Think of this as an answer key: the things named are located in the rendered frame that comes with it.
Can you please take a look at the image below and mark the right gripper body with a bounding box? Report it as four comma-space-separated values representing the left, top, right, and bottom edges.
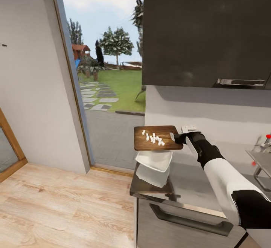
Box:
174, 134, 186, 144

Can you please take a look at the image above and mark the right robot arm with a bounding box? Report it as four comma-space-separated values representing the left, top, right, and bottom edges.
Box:
174, 126, 271, 248

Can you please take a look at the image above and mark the cutting board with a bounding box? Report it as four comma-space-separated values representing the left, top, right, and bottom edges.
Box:
134, 126, 184, 152

